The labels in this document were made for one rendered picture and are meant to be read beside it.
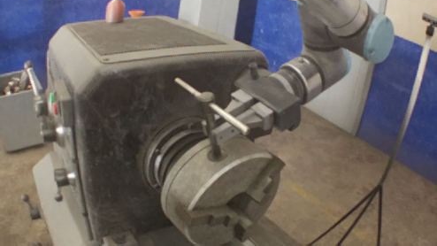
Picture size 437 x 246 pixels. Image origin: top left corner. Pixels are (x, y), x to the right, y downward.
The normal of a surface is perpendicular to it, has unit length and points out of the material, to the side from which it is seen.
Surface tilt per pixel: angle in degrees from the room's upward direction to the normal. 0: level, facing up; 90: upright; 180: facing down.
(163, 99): 90
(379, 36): 92
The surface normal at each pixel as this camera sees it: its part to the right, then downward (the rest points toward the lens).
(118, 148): 0.59, 0.40
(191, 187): -0.57, -0.41
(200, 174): -0.41, -0.59
